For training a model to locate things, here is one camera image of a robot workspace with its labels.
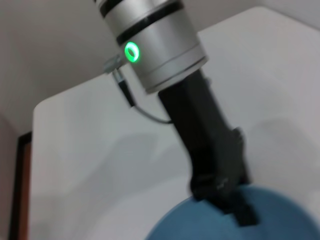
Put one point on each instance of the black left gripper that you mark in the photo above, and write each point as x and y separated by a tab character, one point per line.
207	140

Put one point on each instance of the blue plastic bowl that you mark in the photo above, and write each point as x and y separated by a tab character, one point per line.
275	220

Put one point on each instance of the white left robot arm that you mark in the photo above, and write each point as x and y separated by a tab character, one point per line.
160	37

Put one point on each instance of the dark brown furniture panel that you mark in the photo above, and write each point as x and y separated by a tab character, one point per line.
21	187

